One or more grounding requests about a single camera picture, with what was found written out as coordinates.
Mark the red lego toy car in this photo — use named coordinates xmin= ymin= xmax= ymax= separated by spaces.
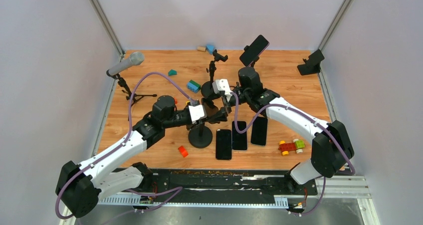
xmin=278 ymin=139 xmax=305 ymax=156

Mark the black microphone tripod stand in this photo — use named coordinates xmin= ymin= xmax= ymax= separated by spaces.
xmin=112 ymin=74 xmax=158 ymax=105

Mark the purple cable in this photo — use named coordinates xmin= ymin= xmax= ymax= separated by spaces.
xmin=54 ymin=72 xmax=201 ymax=225
xmin=229 ymin=91 xmax=356 ymax=217

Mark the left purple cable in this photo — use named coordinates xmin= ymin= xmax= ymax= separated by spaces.
xmin=54 ymin=72 xmax=201 ymax=225

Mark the blue triangular block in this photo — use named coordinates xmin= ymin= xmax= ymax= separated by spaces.
xmin=206 ymin=44 xmax=215 ymax=54

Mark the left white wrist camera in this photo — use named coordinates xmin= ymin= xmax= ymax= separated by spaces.
xmin=188 ymin=105 xmax=207 ymax=124

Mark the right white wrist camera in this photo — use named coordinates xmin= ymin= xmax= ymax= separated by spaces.
xmin=212 ymin=79 xmax=232 ymax=102

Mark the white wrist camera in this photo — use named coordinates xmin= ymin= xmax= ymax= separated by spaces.
xmin=212 ymin=79 xmax=232 ymax=102
xmin=188 ymin=105 xmax=207 ymax=124

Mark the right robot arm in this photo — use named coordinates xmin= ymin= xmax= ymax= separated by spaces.
xmin=211 ymin=67 xmax=355 ymax=194

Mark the black stand of phone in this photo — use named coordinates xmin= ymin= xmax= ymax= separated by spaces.
xmin=201 ymin=49 xmax=228 ymax=100

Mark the teal triangular block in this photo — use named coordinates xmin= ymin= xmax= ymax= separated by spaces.
xmin=168 ymin=69 xmax=178 ymax=76

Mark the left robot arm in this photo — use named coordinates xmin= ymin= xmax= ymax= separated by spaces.
xmin=55 ymin=95 xmax=213 ymax=220

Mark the black ball-joint phone stand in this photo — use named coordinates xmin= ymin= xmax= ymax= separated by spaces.
xmin=188 ymin=124 xmax=213 ymax=149

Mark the blue green lego brick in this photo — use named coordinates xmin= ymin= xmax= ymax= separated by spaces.
xmin=187 ymin=80 xmax=201 ymax=93

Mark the purple-edged phone on pole stand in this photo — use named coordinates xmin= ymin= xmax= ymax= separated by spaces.
xmin=239 ymin=34 xmax=269 ymax=66

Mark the orange red block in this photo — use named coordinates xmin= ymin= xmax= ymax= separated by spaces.
xmin=178 ymin=146 xmax=189 ymax=158

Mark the tan wooden cylinder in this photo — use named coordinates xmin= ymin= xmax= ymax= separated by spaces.
xmin=197 ymin=46 xmax=206 ymax=52

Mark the black desk phone stand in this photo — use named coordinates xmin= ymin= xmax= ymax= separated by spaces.
xmin=297 ymin=49 xmax=325 ymax=76

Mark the black round pole stand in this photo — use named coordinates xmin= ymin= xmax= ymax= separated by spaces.
xmin=243 ymin=45 xmax=259 ymax=67

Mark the grey microphone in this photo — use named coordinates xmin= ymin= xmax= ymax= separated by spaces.
xmin=106 ymin=51 xmax=145 ymax=77

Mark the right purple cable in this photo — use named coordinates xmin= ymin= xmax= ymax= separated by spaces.
xmin=229 ymin=91 xmax=356 ymax=217

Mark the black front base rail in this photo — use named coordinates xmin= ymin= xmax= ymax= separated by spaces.
xmin=89 ymin=165 xmax=318 ymax=206

